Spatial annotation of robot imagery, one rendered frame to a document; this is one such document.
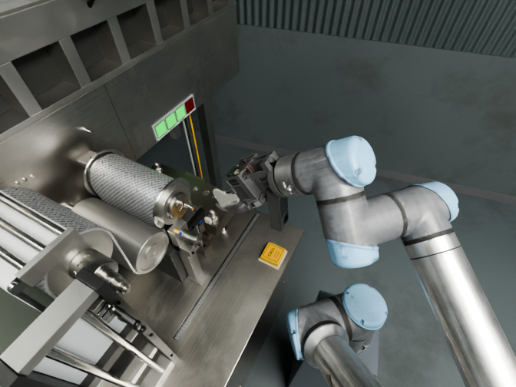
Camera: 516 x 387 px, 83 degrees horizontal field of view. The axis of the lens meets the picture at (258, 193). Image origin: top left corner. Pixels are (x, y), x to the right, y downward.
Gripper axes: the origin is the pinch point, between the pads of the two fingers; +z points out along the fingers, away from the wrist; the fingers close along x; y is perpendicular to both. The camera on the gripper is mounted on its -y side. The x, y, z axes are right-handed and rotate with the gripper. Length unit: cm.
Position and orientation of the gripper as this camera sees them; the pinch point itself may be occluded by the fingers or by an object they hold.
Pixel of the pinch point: (226, 200)
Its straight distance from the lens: 68.1
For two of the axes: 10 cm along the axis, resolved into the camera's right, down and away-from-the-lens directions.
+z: -6.8, 1.4, 7.2
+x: -4.7, 6.7, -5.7
